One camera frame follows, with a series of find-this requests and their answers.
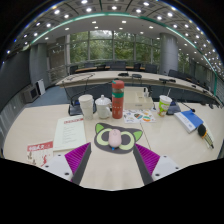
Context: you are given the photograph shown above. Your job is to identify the white booklet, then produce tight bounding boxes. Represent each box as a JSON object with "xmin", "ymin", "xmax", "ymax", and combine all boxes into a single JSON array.
[{"xmin": 201, "ymin": 121, "xmax": 216, "ymax": 149}]

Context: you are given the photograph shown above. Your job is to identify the printed paper cup with straw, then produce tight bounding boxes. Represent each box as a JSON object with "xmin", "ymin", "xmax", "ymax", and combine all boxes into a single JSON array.
[{"xmin": 157, "ymin": 88, "xmax": 173, "ymax": 118}]

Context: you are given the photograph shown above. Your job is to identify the group of dark office chairs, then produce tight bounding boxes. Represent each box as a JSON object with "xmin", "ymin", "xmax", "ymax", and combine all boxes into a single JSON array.
[{"xmin": 69, "ymin": 60, "xmax": 221, "ymax": 108}]

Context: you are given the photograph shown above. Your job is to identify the white lidded ceramic mug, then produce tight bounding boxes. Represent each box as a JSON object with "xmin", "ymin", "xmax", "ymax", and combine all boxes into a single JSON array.
[{"xmin": 94, "ymin": 94, "xmax": 113, "ymax": 120}]

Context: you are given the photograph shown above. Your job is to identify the red and white magazine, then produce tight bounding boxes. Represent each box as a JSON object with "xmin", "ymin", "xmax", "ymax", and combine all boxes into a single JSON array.
[{"xmin": 26, "ymin": 139, "xmax": 54, "ymax": 168}]

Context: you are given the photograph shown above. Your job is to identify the stack of white paper cups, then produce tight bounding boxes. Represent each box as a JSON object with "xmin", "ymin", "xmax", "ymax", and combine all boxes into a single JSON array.
[{"xmin": 77, "ymin": 94, "xmax": 95, "ymax": 121}]

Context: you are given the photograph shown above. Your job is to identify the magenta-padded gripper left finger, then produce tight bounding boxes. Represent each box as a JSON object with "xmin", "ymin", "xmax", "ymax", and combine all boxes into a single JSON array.
[{"xmin": 42, "ymin": 142, "xmax": 93, "ymax": 186}]

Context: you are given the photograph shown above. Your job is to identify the cat face mouse pad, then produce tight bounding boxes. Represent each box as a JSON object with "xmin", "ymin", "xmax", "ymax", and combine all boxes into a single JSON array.
[{"xmin": 93, "ymin": 122, "xmax": 144, "ymax": 155}]

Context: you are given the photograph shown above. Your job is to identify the group of ceiling lights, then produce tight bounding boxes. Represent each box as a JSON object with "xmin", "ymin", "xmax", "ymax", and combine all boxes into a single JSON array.
[{"xmin": 6, "ymin": 0, "xmax": 223, "ymax": 73}]

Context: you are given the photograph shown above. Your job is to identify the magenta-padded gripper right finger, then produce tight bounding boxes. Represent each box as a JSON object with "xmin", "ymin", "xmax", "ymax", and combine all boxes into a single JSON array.
[{"xmin": 132, "ymin": 143, "xmax": 182, "ymax": 186}]

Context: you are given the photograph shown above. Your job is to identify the black microphone with orange ring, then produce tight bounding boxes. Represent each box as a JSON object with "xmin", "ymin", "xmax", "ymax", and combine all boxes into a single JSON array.
[{"xmin": 197, "ymin": 123, "xmax": 215, "ymax": 150}]

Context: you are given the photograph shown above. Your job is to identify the blue and white book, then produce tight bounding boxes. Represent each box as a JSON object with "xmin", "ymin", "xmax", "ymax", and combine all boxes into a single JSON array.
[{"xmin": 173, "ymin": 109, "xmax": 204, "ymax": 134}]

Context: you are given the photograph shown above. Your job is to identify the red drink bottle green band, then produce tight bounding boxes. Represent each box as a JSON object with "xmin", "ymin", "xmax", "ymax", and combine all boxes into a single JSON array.
[{"xmin": 111, "ymin": 79, "xmax": 125, "ymax": 120}]

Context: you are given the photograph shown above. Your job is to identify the cream desk organizer box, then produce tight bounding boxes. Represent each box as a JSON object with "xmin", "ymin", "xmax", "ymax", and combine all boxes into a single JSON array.
[{"xmin": 123, "ymin": 87, "xmax": 155, "ymax": 111}]

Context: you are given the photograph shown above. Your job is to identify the colourful sticker sheet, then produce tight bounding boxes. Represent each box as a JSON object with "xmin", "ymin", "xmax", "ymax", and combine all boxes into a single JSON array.
[{"xmin": 122, "ymin": 109, "xmax": 156, "ymax": 124}]

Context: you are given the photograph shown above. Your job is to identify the pink computer mouse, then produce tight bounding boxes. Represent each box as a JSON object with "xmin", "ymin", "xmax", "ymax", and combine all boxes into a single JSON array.
[{"xmin": 108, "ymin": 128, "xmax": 123, "ymax": 149}]

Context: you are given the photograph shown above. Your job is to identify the white printed paper sheet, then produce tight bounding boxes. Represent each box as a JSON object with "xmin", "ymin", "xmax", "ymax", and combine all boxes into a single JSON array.
[{"xmin": 52, "ymin": 114, "xmax": 87, "ymax": 153}]

